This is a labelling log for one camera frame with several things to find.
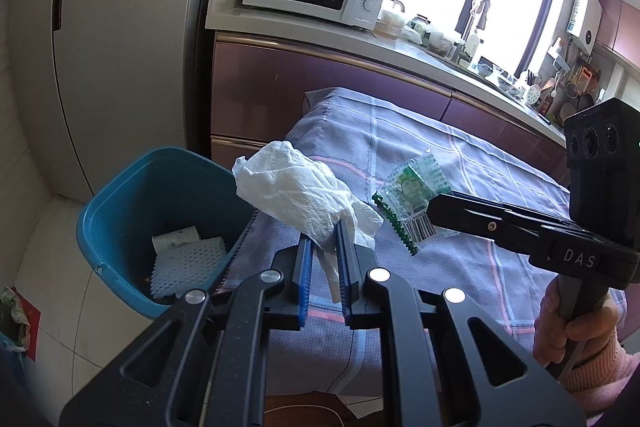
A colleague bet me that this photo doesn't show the white tissue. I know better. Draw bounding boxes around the white tissue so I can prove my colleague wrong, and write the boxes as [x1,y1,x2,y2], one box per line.
[232,141,383,301]

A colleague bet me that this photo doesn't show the green clear plastic wrapper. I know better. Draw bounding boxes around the green clear plastic wrapper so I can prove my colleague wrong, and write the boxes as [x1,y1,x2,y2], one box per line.
[372,150,457,256]

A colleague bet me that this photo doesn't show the teal plastic trash bin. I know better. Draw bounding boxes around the teal plastic trash bin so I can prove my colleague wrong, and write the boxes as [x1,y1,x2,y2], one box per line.
[76,146,256,320]

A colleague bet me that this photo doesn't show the purple kitchen base cabinets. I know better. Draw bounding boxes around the purple kitchen base cabinets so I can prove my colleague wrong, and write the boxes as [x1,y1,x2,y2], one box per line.
[210,32,570,185]

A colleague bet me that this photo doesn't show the metal kitchen faucet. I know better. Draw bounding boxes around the metal kitchen faucet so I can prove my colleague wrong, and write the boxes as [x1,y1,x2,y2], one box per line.
[465,0,491,44]

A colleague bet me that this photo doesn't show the right hand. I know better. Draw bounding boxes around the right hand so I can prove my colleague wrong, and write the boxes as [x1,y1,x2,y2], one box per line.
[533,277,620,366]

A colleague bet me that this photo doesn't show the purple plaid tablecloth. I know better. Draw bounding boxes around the purple plaid tablecloth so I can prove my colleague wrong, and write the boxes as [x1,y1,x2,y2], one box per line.
[219,85,629,400]

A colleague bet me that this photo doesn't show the white dotted utensil holder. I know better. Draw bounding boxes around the white dotted utensil holder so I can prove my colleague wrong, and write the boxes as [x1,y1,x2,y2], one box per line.
[525,84,540,105]

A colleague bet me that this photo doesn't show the red packet on floor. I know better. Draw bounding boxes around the red packet on floor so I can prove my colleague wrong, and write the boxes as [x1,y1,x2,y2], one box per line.
[1,287,41,361]

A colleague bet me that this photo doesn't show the silver refrigerator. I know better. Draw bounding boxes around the silver refrigerator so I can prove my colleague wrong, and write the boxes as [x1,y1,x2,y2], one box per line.
[9,0,200,202]

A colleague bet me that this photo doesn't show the black right camera box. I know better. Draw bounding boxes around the black right camera box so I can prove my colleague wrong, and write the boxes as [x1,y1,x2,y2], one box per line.
[564,98,639,249]

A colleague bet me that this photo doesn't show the pink upper wall cabinet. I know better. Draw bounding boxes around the pink upper wall cabinet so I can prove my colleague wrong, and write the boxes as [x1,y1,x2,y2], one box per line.
[597,0,639,68]

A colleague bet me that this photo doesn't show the white wall water heater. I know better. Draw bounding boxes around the white wall water heater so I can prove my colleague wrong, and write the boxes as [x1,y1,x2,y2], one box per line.
[567,0,602,55]

